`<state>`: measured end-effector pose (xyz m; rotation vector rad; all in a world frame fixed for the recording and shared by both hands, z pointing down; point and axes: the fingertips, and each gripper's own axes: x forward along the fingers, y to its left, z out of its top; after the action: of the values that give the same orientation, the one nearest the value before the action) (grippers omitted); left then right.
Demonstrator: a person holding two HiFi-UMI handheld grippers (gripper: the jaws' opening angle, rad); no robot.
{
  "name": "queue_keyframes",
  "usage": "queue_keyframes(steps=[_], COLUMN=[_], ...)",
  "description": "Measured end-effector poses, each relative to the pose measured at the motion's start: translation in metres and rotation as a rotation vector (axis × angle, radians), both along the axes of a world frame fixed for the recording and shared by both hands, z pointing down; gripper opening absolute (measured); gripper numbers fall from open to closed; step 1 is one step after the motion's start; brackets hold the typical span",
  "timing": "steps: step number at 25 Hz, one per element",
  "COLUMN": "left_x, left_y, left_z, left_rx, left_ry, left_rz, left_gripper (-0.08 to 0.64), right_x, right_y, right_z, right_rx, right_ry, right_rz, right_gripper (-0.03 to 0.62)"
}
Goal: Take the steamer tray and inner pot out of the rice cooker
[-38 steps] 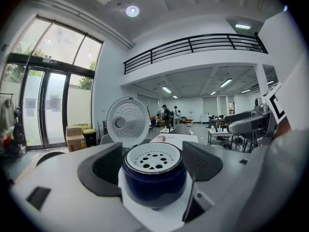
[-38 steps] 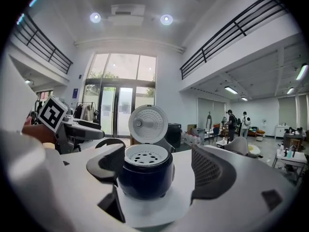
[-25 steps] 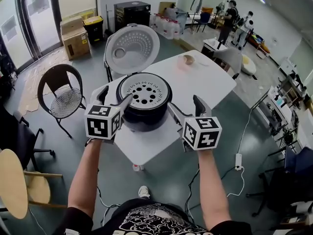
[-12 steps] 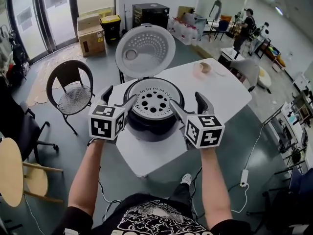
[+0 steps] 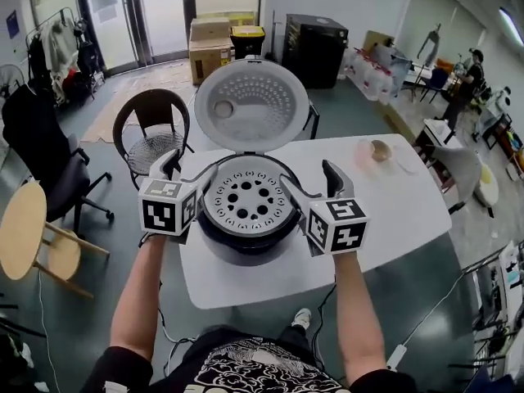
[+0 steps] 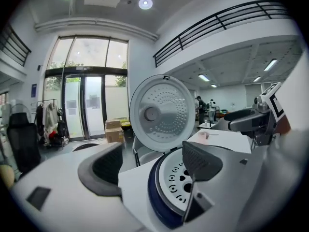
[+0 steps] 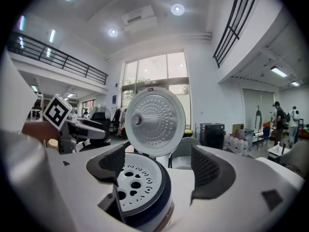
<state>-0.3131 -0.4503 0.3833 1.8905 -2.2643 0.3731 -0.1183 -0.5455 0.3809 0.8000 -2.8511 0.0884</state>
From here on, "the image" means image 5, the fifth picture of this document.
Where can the person's right white shoe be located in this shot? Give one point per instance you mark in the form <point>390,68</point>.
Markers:
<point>302,317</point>

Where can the round wooden side table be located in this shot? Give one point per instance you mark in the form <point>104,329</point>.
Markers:
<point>22,227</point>

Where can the blue wall poster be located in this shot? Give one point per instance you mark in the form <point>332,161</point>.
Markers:
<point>12,25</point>

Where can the brown wicker chair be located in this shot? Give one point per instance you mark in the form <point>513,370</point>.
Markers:
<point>155,145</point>

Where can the pale yellow cardboard box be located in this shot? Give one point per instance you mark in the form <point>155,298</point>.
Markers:
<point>241,18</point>

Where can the metal frame rack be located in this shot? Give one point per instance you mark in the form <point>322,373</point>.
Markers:
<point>491,297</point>

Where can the flattened cardboard floor sheets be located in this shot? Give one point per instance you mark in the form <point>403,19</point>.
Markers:
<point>123,92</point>

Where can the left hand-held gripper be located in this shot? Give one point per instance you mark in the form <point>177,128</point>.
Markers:
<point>159,215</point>

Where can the brown cardboard sheet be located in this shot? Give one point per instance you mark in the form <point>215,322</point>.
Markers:
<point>376,39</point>

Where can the row of white plastic jugs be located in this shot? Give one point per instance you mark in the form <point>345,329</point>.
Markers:
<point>372,78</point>

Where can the dark blue rice cooker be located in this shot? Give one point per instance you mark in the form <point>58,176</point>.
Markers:
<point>249,109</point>

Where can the black floor fan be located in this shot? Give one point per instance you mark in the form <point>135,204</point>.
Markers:
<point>10,80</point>

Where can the black cabinet appliance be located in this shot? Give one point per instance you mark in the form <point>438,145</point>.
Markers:
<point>313,55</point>

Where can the fried egg shaped cushion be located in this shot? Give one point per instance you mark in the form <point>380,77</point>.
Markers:
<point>487,182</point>

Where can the large cardboard box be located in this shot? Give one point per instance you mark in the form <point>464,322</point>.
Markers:
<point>209,60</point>

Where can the pink translucent cup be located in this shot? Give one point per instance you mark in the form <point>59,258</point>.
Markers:
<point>362,154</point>

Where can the black office chair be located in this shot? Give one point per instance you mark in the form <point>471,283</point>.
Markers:
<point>37,137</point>

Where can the white plastic basket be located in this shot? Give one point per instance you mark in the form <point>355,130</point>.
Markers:
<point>251,199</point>

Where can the beige bowl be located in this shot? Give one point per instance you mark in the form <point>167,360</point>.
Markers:
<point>381,150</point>

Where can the clothes rack with garments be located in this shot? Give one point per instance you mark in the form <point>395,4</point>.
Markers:
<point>57,43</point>

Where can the person's right forearm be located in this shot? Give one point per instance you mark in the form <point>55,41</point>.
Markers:
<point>358,313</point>

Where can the black bin yellow lid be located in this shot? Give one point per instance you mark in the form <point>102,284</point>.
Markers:
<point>245,45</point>

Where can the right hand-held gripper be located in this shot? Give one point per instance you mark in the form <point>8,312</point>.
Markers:
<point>340,227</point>

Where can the glass entrance door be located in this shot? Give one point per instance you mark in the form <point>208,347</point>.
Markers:
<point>163,14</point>

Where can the white round device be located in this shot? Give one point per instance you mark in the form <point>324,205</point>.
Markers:
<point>501,96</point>

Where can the person's left forearm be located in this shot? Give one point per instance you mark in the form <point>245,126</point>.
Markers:
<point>139,293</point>

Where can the black pot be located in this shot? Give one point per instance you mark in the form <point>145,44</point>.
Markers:
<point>249,240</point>

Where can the small cardboard box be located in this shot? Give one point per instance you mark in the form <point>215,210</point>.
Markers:
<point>209,29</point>

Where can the person's black trousers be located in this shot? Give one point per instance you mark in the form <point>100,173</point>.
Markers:
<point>292,336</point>

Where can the person's black printed shirt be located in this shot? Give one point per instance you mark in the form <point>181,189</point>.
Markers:
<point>254,367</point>

